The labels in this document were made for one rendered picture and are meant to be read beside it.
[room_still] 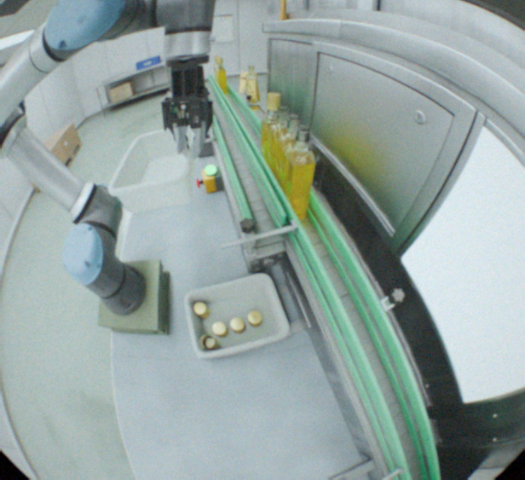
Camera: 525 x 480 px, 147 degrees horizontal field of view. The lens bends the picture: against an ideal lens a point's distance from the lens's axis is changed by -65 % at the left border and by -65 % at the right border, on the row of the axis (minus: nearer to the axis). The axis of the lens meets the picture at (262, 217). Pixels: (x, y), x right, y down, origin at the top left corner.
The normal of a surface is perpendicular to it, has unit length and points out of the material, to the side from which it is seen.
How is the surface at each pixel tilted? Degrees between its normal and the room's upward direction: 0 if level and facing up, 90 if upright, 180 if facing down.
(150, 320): 2
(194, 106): 90
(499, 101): 90
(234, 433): 0
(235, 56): 90
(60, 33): 92
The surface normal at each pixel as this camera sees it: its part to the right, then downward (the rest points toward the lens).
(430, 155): -0.95, 0.23
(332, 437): 0.00, -0.65
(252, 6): 0.30, 0.72
